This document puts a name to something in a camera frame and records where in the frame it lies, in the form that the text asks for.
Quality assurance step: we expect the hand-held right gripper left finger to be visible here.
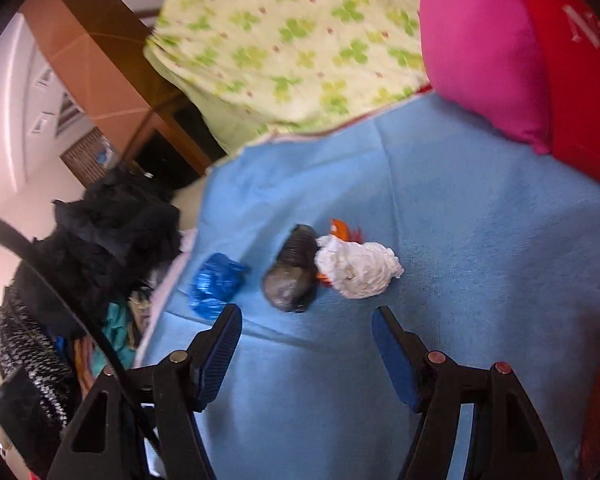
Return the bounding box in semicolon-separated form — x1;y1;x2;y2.
45;304;244;480

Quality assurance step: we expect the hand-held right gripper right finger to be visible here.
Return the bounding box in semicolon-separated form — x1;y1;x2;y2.
371;305;566;480

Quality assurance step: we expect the blue plastic bag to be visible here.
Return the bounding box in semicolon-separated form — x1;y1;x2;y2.
189;252;251;318

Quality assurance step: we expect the white paper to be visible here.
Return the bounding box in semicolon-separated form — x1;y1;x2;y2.
314;235;405;301

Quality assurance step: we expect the dark grey plastic bag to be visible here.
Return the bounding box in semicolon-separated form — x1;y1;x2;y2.
262;224;320;313

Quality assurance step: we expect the orange wrapper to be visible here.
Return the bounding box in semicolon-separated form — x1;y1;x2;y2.
317;217;363;283

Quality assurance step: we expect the black white patterned garment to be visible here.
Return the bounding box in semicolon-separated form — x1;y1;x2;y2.
0;280;81;421

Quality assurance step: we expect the orange striped cloth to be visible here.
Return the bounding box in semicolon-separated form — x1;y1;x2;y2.
72;340;98;386

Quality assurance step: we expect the white bed sheet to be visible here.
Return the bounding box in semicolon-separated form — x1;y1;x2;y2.
145;185;216;351

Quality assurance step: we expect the teal cloth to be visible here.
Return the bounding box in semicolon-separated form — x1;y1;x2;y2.
92;302;138;376

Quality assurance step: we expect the blue blanket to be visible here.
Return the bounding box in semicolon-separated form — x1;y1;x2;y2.
135;87;600;480

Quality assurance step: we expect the black fuzzy garment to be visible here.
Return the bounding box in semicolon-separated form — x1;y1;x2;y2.
10;162;183;321

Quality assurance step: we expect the wooden lattice door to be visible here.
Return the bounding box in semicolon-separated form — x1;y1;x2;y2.
60;127;118;183

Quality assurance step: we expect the brown wooden pillar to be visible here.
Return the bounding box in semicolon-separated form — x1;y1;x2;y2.
17;0;221;176

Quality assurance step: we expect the clover print quilt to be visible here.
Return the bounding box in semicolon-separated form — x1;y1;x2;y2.
144;0;433;153

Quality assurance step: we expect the red shopping bag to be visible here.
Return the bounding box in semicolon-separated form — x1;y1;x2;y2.
505;0;600;196

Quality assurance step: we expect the pink pillow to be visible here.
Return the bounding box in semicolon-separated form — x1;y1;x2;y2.
419;0;553;156

